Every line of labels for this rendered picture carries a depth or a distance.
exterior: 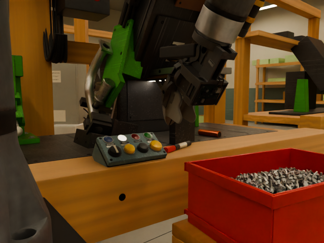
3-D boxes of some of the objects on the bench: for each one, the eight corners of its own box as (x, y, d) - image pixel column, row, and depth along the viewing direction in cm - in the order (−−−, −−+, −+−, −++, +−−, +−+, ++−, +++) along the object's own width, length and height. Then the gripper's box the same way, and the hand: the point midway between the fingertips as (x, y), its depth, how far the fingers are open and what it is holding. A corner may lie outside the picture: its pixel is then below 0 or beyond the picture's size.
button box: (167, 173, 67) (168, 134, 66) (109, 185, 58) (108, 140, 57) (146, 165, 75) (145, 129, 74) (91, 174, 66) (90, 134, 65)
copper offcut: (221, 137, 99) (221, 130, 98) (217, 138, 97) (217, 131, 97) (201, 134, 105) (201, 128, 105) (197, 135, 104) (197, 128, 104)
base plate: (278, 135, 116) (278, 130, 115) (-62, 186, 53) (-63, 175, 52) (206, 126, 150) (206, 122, 150) (-52, 149, 87) (-53, 142, 87)
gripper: (211, 48, 44) (166, 146, 55) (249, 52, 49) (199, 141, 60) (182, 24, 49) (146, 119, 61) (219, 31, 54) (179, 116, 66)
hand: (168, 117), depth 62 cm, fingers closed
